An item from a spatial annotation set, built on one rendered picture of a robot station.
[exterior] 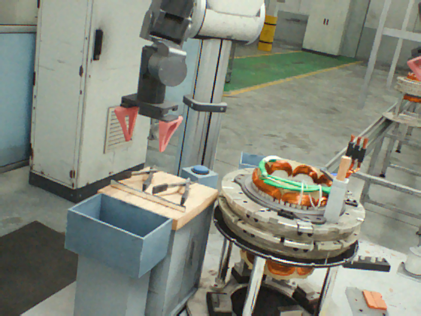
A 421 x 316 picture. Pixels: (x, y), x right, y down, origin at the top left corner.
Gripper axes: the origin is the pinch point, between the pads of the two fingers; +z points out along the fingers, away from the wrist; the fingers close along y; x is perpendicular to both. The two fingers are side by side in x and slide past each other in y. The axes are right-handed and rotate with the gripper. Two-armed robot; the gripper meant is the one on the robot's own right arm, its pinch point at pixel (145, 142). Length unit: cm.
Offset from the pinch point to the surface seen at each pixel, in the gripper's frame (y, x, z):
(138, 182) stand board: -1.6, 2.2, 10.3
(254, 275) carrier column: 28.4, 1.4, 21.7
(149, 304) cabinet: 10.0, -7.6, 31.6
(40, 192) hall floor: -162, 158, 117
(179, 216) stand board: 13.0, -6.3, 10.3
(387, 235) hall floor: 58, 276, 119
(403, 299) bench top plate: 61, 46, 40
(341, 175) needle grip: 39.7, 7.8, -2.3
